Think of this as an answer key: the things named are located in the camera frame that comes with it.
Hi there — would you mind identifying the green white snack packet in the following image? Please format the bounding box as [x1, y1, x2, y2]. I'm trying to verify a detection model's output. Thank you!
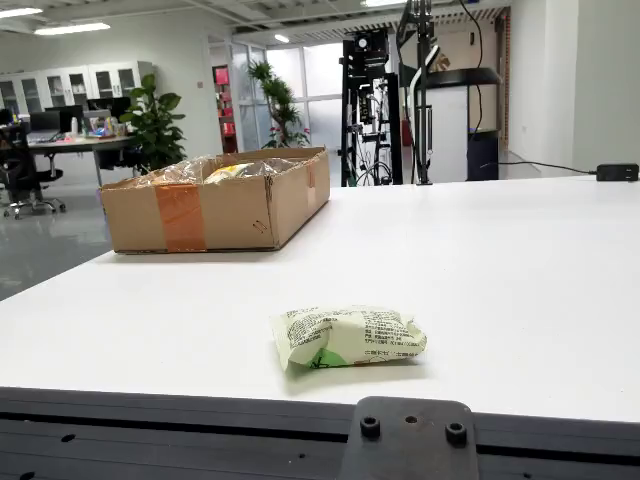
[269, 304, 429, 372]

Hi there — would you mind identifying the yellow label snack packet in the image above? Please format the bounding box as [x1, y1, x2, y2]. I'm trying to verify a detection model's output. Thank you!
[204, 163, 256, 185]

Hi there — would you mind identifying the clear plastic snack bag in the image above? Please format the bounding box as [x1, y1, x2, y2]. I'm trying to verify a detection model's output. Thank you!
[133, 155, 302, 187]

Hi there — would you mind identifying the brown cardboard box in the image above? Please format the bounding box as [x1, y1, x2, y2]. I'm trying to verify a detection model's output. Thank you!
[99, 145, 331, 255]

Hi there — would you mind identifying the black equipment rack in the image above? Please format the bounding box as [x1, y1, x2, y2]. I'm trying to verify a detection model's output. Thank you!
[337, 27, 404, 188]

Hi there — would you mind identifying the tall slender potted plant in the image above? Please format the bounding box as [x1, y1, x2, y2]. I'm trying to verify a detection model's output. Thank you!
[247, 59, 312, 150]

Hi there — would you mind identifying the red bookshelf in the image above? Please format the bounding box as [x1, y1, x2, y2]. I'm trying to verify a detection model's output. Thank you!
[212, 64, 239, 154]

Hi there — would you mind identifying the large leafy potted plant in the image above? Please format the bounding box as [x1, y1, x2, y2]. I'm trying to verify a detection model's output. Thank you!
[118, 73, 187, 174]

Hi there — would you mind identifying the black mounting plate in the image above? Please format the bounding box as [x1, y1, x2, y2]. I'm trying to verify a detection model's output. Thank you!
[340, 395, 480, 480]

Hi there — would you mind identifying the grey office desk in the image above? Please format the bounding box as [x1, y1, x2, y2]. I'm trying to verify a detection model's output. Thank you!
[27, 133, 136, 189]

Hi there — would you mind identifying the white glass-door cabinet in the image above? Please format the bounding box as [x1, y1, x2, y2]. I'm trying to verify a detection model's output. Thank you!
[0, 60, 154, 117]

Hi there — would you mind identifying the black computer monitor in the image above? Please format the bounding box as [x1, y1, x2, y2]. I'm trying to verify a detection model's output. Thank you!
[28, 109, 62, 134]

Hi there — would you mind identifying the black power adapter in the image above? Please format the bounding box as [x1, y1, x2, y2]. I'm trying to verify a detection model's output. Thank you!
[595, 163, 640, 183]

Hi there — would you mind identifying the black office chair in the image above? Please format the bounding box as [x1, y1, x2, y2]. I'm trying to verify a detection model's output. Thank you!
[0, 122, 67, 220]

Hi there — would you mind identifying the long ceiling light panel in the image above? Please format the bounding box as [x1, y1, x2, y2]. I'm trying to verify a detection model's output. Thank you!
[0, 6, 44, 20]
[33, 22, 111, 37]

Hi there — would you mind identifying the black power cable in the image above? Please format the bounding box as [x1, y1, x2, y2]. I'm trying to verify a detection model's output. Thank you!
[478, 159, 599, 176]

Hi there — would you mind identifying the hanging black cable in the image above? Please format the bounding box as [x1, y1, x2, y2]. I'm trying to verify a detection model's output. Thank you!
[458, 0, 486, 132]

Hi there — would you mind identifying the black aluminium rail frame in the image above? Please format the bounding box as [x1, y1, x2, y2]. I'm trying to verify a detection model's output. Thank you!
[0, 385, 640, 480]

